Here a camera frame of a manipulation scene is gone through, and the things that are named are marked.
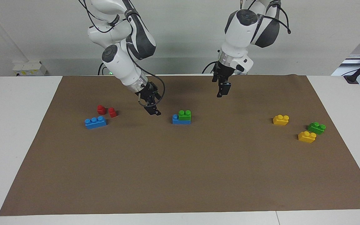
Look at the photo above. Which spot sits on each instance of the yellow two-stud toy block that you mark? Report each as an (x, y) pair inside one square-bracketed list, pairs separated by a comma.
[(307, 137), (281, 120)]

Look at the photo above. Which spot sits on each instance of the blue three-stud toy block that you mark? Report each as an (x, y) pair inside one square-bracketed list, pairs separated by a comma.
[(180, 121), (95, 122)]

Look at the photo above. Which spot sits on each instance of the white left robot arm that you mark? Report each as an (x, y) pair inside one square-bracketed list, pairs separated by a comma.
[(239, 31)]

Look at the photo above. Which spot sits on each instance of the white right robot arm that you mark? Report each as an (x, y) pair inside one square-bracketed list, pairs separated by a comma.
[(120, 62)]

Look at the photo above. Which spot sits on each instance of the red one-stud toy block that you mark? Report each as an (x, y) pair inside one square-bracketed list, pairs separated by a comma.
[(101, 109), (112, 112)]

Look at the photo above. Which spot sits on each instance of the white box with yellow label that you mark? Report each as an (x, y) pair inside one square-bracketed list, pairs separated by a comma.
[(30, 68)]

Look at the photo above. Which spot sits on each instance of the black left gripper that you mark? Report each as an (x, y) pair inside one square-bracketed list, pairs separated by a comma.
[(223, 73)]

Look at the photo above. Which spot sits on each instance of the brown table mat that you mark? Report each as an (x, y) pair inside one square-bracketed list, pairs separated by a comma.
[(180, 162)]

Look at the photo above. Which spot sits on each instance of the green two-stud toy block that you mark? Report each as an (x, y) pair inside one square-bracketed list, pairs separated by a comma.
[(316, 128), (185, 115)]

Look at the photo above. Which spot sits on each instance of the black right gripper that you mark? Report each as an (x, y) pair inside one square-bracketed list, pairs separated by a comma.
[(148, 93)]

